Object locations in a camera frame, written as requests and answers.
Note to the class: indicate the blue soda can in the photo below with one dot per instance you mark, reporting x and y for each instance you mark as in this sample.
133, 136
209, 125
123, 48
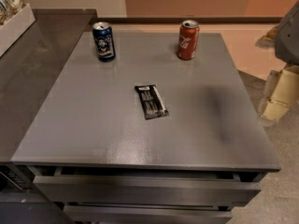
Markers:
104, 43

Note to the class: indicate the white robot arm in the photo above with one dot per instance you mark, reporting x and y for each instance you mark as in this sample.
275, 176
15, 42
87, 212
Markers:
286, 37

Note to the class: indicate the snack packets in box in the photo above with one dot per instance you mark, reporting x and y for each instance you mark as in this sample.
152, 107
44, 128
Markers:
9, 8

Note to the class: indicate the red coke can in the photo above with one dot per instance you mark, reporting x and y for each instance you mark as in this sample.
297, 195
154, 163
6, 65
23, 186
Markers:
188, 37

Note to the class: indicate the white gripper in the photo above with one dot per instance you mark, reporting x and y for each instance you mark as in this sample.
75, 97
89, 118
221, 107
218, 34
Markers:
288, 39

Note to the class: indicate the upper grey drawer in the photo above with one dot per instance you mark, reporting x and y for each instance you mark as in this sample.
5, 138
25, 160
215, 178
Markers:
146, 187

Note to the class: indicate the white snack box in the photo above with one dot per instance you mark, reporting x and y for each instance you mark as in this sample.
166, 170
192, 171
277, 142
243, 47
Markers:
11, 31

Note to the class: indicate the black rxbar chocolate bar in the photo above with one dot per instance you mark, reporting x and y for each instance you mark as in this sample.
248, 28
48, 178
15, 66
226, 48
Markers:
151, 101

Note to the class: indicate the grey drawer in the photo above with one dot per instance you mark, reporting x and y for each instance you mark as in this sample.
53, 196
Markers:
141, 215
146, 187

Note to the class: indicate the lower grey drawer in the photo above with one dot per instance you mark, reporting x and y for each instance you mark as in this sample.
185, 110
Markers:
141, 215

